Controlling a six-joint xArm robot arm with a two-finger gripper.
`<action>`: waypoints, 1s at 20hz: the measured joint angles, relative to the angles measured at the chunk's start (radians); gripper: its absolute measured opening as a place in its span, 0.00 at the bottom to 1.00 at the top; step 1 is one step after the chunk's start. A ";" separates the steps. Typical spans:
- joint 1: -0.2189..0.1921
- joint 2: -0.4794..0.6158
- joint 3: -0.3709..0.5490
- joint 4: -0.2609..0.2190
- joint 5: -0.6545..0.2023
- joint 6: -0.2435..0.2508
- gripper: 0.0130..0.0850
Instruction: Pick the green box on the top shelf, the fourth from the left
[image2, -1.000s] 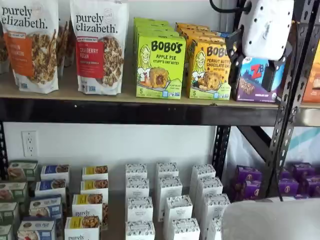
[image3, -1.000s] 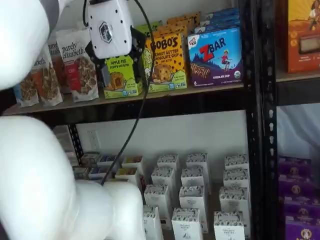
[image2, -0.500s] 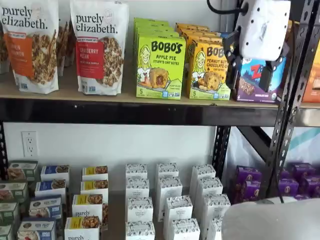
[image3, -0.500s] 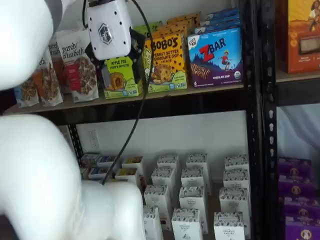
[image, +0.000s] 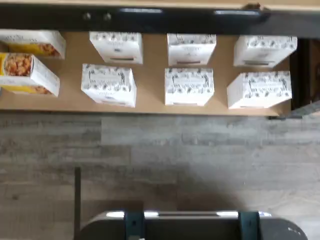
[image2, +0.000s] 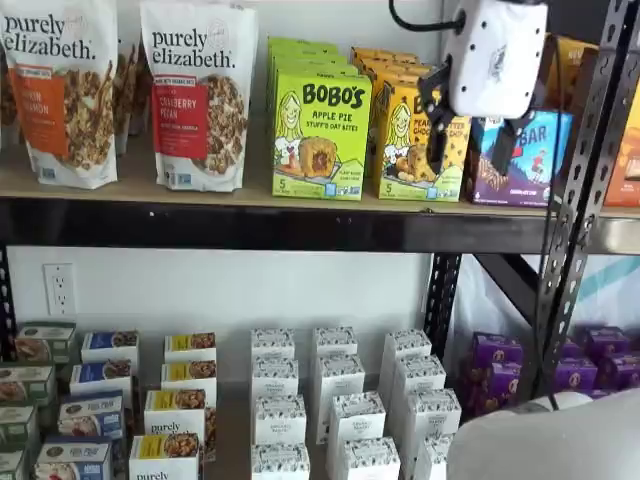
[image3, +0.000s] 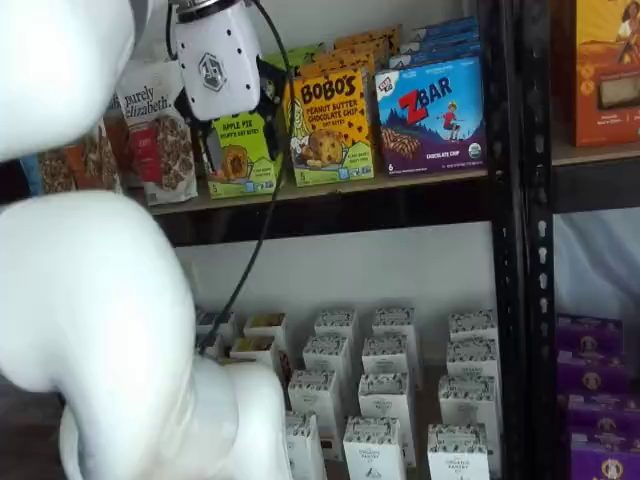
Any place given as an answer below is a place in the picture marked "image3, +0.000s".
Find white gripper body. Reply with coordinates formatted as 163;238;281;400
174;3;262;121

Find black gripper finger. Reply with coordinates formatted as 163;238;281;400
257;58;289;160
173;90;222;174

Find green Bobo's apple pie box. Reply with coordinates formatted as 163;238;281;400
263;55;304;81
205;64;289;200
272;43;326;66

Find yellow Bobo's oat bites box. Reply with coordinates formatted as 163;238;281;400
333;23;403;49
299;51;377;77
283;67;375;188
319;39;384;59

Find light wooden shelf board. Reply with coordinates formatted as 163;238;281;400
122;167;489;217
552;132;640;167

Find black metal shelf rack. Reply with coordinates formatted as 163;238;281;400
519;0;640;480
144;0;526;480

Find blue ZBar chocolate chip box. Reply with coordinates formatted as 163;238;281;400
374;55;487;176
413;16;480;39
388;42;482;69
399;30;481;51

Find yellow-label Purely Elizabeth box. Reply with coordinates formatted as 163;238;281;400
243;312;290;344
229;337;294;391

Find white Organic Pantry box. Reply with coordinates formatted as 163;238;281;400
446;339;500;379
302;335;353;376
343;416;403;480
284;412;327;480
361;335;410;376
438;374;499;429
427;423;490;480
372;307;417;346
314;308;360;346
288;369;339;444
448;309;499;344
358;372;414;426

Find orange cardboard food box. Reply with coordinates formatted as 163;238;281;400
569;0;640;148

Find purple food box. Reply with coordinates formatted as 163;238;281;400
557;312;626;354
556;349;630;396
567;392;640;437
569;432;640;480

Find red-label Purely Elizabeth granola bag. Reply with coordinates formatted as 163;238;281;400
117;59;199;207

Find orange-label Purely Elizabeth granola bag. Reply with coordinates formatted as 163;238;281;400
64;89;126;194

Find white patterned small boxes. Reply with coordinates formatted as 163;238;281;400
319;362;451;480

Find white plastic sheet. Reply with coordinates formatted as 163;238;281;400
553;212;640;321

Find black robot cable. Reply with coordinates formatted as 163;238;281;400
197;0;294;359

